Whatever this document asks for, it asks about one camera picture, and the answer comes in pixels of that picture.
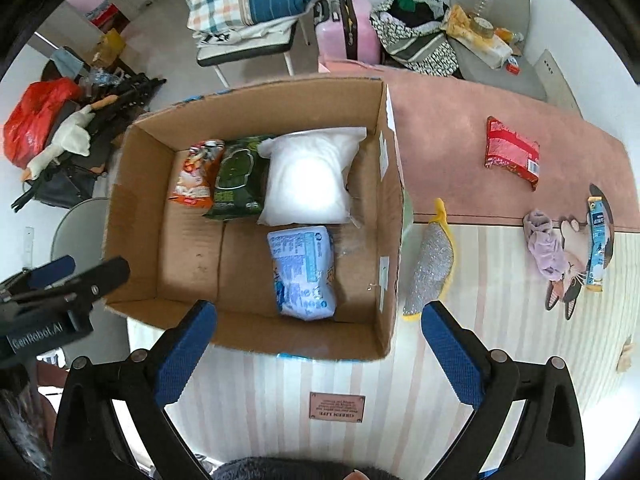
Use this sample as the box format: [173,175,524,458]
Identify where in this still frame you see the brown cardboard box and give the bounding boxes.
[101,74,406,362]

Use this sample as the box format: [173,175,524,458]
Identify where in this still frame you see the red plastic bag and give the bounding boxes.
[2,78,83,170]

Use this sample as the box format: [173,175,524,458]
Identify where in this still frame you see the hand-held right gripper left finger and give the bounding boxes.
[52,300,218,480]

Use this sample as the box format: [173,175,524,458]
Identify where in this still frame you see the purple scrunchie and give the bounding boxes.
[522,208,568,281]

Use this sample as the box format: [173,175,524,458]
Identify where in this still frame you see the orange snack packet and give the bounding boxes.
[167,139,226,207]

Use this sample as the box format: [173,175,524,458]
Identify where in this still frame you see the pink suitcase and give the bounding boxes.
[314,0,384,66]

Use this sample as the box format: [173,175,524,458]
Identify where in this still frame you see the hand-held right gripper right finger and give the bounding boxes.
[421,300,587,480]

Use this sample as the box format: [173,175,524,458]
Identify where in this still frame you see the silver and yellow scrub mitt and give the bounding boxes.
[401,198,456,322]

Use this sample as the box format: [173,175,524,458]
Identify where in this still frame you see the striped cat print mat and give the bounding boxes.
[127,220,640,472]

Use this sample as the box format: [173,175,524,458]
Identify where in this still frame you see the red snack packet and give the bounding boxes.
[484,116,542,191]

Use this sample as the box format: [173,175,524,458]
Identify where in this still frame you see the black white patterned bag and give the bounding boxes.
[370,0,463,79]

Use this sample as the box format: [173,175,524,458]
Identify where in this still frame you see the pink blanket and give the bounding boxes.
[320,59,632,233]

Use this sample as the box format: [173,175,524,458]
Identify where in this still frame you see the grey round stool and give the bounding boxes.
[50,197,112,263]

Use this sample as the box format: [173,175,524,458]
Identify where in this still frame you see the blue stick packet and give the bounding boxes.
[586,197,607,293]

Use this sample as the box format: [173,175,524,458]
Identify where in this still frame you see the green wet wipes packet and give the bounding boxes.
[202,135,276,222]

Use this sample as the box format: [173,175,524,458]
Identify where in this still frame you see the white plush goose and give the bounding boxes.
[20,105,97,181]

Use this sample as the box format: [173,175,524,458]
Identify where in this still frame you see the white metal chair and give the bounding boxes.
[196,14,302,89]

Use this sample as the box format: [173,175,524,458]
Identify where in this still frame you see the white pillow in clear bag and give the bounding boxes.
[256,126,367,228]

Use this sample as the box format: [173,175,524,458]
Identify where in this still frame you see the blue and white tissue pack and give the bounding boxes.
[266,226,337,320]

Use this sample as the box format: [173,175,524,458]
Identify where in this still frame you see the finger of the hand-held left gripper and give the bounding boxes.
[0,255,77,302]
[42,256,132,311]

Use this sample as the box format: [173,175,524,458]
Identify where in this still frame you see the black tripod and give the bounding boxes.
[75,74,168,137]

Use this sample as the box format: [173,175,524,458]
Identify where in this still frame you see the clear plastic bottle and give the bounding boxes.
[470,0,497,27]

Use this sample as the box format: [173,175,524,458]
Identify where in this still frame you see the yellow plastic bag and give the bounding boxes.
[442,5,515,69]

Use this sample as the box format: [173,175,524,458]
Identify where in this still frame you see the blue face mask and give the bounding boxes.
[50,49,86,77]

